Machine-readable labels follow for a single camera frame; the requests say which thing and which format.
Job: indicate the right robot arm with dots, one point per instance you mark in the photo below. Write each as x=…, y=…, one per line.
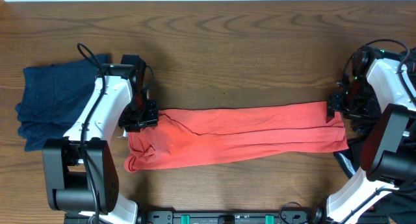
x=386, y=166

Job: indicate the black mounting rail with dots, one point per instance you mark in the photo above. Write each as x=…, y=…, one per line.
x=294, y=215

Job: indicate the black patterned garment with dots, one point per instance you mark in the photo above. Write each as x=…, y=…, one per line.
x=391, y=76

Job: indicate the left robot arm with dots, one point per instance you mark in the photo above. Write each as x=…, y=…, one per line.
x=80, y=175

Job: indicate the orange printed t-shirt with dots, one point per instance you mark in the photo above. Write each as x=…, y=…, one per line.
x=184, y=138

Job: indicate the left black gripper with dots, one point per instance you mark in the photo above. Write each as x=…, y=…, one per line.
x=152, y=120

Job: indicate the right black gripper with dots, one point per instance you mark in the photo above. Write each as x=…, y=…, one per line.
x=335, y=104

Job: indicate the black garment with white stripe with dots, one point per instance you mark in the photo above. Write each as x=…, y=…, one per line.
x=400, y=208

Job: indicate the folded navy blue garment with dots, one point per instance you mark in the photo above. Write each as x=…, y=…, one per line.
x=53, y=99

